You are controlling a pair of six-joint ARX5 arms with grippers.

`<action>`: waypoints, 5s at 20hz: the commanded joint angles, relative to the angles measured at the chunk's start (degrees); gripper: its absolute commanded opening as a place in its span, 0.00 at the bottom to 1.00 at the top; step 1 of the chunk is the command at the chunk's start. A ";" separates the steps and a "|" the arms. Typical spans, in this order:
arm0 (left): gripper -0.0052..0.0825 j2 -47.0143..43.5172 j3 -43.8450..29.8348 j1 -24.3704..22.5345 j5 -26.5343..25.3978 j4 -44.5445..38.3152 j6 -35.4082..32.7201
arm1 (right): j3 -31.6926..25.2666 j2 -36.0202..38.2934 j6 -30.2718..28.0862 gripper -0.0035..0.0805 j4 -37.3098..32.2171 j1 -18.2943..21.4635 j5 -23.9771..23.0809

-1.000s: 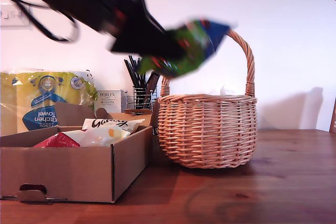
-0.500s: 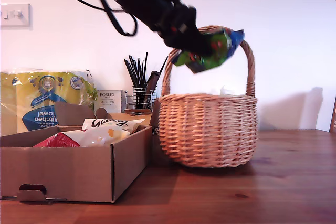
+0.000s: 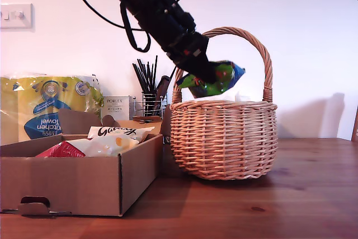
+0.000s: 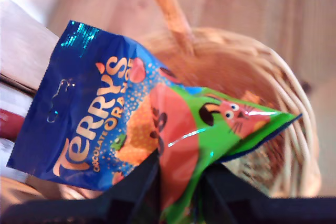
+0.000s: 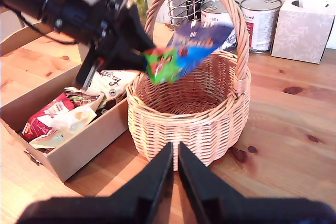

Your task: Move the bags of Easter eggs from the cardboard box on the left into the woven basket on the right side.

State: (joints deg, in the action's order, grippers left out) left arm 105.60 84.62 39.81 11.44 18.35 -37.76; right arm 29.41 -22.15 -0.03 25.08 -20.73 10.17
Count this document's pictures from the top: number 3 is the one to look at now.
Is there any white wall switch plate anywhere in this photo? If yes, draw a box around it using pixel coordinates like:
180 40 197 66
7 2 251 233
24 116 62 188
0 3 33 30

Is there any blue Terry's egg bag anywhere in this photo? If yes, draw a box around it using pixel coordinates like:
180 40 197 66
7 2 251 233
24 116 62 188
175 60 246 99

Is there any wire utensil holder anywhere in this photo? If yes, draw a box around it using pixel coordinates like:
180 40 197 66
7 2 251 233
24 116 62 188
133 90 168 118

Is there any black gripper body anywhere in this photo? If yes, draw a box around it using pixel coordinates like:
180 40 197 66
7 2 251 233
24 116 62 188
136 0 210 62

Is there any white Porlex box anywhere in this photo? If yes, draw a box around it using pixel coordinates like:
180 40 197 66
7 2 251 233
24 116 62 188
102 95 135 121

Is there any yellow kitchen towel pack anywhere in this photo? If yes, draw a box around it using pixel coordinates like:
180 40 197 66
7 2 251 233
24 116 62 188
0 72 104 147

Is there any white Galaxy egg bag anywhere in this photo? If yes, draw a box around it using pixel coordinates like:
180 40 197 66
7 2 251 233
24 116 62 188
87 125 156 142

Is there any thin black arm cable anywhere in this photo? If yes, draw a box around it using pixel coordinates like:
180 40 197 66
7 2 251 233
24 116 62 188
64 0 146 31

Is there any woven wicker basket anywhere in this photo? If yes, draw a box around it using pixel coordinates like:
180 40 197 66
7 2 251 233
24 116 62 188
169 26 278 181

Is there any brown knife handle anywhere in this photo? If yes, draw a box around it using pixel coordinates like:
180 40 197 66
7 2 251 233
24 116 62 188
152 76 171 116

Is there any brown cardboard box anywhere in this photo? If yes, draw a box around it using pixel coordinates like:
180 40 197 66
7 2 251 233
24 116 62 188
0 107 171 217

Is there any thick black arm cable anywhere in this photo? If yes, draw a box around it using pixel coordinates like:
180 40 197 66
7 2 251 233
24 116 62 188
119 1 152 53

